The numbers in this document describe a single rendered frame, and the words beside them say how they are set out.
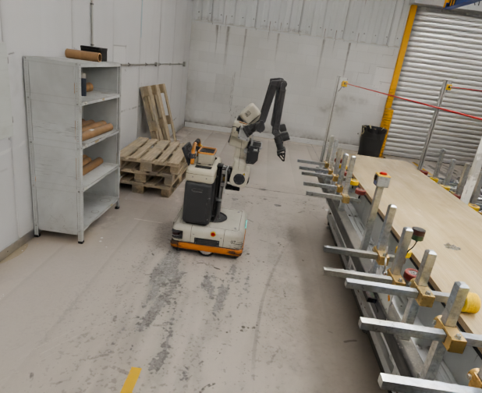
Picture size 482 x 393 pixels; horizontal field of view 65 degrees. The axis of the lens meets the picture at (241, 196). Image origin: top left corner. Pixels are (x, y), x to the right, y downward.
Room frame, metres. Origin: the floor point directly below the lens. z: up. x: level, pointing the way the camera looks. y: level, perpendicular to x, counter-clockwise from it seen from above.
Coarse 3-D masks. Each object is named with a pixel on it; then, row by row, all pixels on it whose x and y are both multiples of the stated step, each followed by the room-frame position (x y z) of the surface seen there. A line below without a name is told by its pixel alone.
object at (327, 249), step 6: (324, 246) 1.82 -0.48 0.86; (330, 246) 1.83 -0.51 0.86; (336, 246) 1.84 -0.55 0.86; (330, 252) 1.82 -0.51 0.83; (336, 252) 1.82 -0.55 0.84; (342, 252) 1.82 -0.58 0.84; (348, 252) 1.82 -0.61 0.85; (354, 252) 1.82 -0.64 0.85; (360, 252) 1.82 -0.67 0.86; (366, 252) 1.83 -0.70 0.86; (372, 252) 1.84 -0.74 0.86; (372, 258) 1.81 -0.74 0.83; (390, 258) 1.81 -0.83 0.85
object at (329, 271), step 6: (324, 270) 1.57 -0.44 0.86; (330, 270) 1.57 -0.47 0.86; (336, 270) 1.58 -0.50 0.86; (342, 270) 1.59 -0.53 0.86; (336, 276) 1.57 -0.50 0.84; (342, 276) 1.57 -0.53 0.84; (348, 276) 1.57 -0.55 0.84; (354, 276) 1.57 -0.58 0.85; (360, 276) 1.57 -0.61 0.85; (366, 276) 1.57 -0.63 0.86; (372, 276) 1.57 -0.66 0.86; (378, 276) 1.58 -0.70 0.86; (384, 276) 1.58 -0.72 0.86; (378, 282) 1.56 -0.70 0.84; (384, 282) 1.56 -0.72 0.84; (390, 282) 1.56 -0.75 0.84; (408, 282) 1.56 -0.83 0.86
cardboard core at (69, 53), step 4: (68, 48) 3.55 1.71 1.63; (68, 52) 3.51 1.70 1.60; (72, 52) 3.51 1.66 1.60; (76, 52) 3.51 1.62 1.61; (80, 52) 3.51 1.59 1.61; (84, 52) 3.52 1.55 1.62; (88, 52) 3.52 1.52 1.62; (92, 52) 3.53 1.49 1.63; (96, 52) 3.54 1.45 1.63; (68, 56) 3.52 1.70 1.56; (72, 56) 3.52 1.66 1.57; (76, 56) 3.51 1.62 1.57; (80, 56) 3.51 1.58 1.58; (84, 56) 3.51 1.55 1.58; (88, 56) 3.51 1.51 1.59; (92, 56) 3.51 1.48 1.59; (96, 56) 3.51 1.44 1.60; (100, 56) 3.57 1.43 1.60; (88, 60) 3.53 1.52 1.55; (92, 60) 3.52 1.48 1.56; (96, 60) 3.51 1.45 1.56; (100, 60) 3.56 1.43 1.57
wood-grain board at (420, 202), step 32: (384, 160) 4.10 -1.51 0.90; (384, 192) 2.86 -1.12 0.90; (416, 192) 2.99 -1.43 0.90; (448, 192) 3.13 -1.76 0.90; (416, 224) 2.24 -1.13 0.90; (448, 224) 2.32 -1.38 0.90; (480, 224) 2.41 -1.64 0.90; (416, 256) 1.77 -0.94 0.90; (448, 256) 1.82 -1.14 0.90; (480, 256) 1.88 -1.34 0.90; (448, 288) 1.49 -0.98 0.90; (480, 288) 1.53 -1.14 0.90; (480, 320) 1.26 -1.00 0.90
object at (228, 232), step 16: (224, 208) 3.60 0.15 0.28; (176, 224) 3.09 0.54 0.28; (192, 224) 3.12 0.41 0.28; (208, 224) 3.17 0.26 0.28; (224, 224) 3.21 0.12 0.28; (240, 224) 3.26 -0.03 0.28; (176, 240) 3.06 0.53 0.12; (192, 240) 3.05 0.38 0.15; (208, 240) 3.05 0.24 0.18; (224, 240) 3.05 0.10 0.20; (240, 240) 3.05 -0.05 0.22
